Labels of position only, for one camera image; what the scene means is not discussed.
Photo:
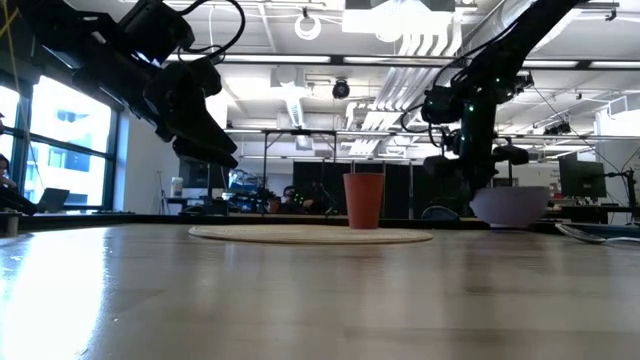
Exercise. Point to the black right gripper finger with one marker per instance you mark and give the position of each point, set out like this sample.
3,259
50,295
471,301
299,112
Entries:
481,184

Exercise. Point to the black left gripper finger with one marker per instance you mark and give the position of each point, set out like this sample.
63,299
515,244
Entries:
210,156
185,110

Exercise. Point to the white bowl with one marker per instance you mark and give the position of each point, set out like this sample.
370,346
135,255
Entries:
512,207

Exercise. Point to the silver spoon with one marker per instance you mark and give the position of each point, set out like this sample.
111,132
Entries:
582,235

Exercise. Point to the orange ribbed cup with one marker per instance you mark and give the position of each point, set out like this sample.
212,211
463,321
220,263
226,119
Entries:
364,200

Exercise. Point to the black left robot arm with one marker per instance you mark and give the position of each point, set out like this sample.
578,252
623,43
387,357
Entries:
60,35

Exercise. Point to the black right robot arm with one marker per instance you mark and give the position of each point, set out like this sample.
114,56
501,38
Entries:
510,45

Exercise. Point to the black computer monitor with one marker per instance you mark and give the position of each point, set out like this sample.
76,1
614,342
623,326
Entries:
200,177
582,177

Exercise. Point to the white container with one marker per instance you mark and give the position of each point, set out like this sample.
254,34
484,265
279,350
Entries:
177,186

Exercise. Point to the black chair back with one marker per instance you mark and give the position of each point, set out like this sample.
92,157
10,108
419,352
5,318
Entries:
440,213

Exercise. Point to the black partition panels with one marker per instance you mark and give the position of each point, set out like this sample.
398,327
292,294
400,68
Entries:
400,190

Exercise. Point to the person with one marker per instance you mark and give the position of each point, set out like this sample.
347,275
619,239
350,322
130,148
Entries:
290,199
5,172

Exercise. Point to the round woven placemat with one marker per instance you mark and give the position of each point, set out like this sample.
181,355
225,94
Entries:
280,235

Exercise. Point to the open laptop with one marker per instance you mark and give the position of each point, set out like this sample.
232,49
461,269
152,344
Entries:
54,199

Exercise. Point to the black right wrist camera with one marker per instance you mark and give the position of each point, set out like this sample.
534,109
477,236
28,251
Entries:
441,105

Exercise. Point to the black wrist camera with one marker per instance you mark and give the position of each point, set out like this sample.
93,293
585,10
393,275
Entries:
157,30
441,105

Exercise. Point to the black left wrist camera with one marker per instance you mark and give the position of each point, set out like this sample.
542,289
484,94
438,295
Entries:
157,30

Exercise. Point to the black aluminium table frame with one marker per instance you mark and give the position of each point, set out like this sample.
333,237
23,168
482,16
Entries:
125,220

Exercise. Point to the round black overhead camera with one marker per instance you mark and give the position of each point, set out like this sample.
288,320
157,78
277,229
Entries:
341,89

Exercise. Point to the black overhead frame bar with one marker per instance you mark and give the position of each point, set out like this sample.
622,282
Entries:
337,59

